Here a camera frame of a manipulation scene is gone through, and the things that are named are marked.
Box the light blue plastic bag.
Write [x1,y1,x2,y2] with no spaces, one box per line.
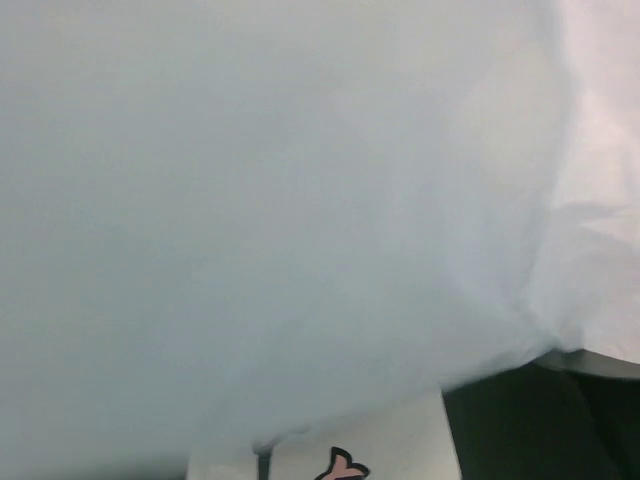
[1,1,639,479]

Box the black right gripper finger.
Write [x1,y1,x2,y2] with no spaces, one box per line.
[444,350,639,480]

